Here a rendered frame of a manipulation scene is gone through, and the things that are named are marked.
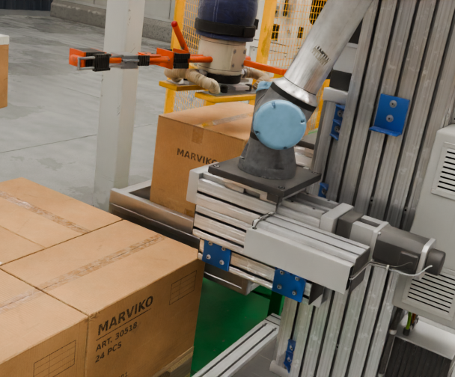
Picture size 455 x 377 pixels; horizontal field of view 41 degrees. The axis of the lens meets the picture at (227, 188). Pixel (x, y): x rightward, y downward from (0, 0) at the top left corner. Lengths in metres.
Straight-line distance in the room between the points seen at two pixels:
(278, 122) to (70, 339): 0.86
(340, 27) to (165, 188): 1.31
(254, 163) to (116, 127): 1.98
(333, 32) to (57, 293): 1.10
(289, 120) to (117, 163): 2.23
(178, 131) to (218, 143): 0.19
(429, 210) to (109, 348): 1.03
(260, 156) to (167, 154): 0.95
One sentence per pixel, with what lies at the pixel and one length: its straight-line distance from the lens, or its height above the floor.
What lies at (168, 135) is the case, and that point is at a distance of 2.40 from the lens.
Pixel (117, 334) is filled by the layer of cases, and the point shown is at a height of 0.42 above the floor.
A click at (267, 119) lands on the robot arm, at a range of 1.35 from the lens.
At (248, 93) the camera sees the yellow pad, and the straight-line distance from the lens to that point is 2.28.
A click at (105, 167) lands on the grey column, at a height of 0.37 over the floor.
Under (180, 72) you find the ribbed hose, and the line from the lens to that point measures 2.21.
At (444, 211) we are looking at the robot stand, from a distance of 1.53.
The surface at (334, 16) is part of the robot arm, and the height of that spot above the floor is 1.45.
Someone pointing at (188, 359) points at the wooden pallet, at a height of 0.10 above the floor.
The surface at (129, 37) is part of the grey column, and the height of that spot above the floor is 1.12.
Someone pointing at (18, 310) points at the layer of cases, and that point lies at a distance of 1.82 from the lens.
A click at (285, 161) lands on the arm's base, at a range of 1.53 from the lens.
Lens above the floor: 1.50
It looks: 19 degrees down
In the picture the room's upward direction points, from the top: 8 degrees clockwise
